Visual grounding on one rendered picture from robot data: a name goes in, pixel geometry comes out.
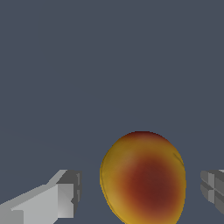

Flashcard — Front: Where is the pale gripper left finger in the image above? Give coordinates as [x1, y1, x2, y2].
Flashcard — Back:
[0, 169, 83, 224]

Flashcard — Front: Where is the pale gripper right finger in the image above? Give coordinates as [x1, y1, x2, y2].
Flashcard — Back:
[199, 169, 224, 216]

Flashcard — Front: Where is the yellow red mango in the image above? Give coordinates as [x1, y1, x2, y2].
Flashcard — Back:
[99, 130, 187, 224]

